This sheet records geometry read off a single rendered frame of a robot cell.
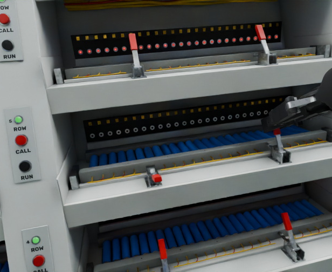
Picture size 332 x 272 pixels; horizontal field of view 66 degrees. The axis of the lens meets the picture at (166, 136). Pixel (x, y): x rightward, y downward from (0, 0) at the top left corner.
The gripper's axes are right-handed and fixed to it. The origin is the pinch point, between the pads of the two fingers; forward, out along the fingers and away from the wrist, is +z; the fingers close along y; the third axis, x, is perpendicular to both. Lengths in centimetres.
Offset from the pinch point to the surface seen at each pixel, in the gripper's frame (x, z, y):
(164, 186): -8.7, 0.2, -24.9
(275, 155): -6.5, 2.0, -1.0
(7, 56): 16, -5, -48
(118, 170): -4.1, 5.1, -32.8
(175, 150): -1.7, 8.9, -19.9
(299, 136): -3.1, 5.6, 8.3
